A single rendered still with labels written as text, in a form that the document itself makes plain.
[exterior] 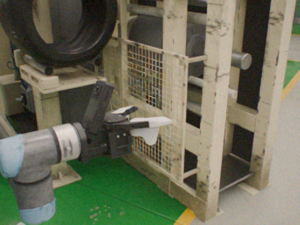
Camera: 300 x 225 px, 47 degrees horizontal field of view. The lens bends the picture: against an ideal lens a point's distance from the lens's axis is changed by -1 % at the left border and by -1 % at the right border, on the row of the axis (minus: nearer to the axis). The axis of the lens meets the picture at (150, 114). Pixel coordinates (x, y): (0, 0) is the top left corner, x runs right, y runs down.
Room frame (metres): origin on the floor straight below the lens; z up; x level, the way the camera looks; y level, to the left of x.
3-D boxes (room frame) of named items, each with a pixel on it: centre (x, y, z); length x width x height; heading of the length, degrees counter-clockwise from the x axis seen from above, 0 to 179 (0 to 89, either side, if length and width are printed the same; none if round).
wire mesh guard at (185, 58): (1.93, 0.10, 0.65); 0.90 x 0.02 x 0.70; 37
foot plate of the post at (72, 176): (2.11, 0.67, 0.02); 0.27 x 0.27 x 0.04; 37
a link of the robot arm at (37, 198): (0.61, 0.25, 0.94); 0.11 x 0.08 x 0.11; 33
